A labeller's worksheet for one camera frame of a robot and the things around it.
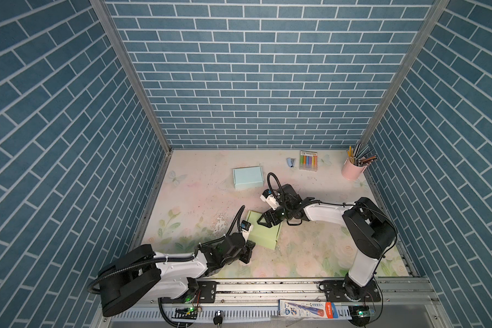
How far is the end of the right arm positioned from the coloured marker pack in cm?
38

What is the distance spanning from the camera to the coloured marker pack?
1.14m

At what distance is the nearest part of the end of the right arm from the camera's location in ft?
2.32
